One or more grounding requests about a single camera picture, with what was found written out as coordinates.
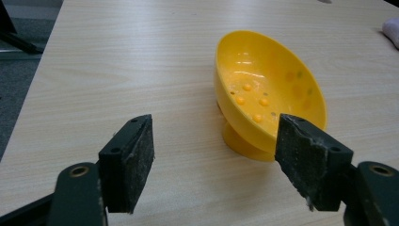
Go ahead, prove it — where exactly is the yellow plastic soap dish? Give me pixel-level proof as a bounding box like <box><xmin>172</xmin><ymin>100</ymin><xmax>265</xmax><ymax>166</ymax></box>
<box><xmin>214</xmin><ymin>29</ymin><xmax>328</xmax><ymax>163</ymax></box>

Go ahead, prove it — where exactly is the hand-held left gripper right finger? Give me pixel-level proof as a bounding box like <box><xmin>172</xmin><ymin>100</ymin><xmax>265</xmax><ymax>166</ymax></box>
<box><xmin>274</xmin><ymin>113</ymin><xmax>355</xmax><ymax>212</ymax></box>

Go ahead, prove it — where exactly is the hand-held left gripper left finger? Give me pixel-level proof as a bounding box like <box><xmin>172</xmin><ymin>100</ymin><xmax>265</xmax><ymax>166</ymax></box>
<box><xmin>98</xmin><ymin>113</ymin><xmax>156</xmax><ymax>215</ymax></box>

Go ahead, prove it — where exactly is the white cloth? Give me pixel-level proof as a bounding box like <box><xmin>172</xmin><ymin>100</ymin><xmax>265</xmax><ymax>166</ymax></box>
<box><xmin>381</xmin><ymin>17</ymin><xmax>399</xmax><ymax>51</ymax></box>

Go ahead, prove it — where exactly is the black metal stand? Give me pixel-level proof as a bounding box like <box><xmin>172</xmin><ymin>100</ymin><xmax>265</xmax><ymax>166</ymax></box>
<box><xmin>0</xmin><ymin>0</ymin><xmax>45</xmax><ymax>56</ymax></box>

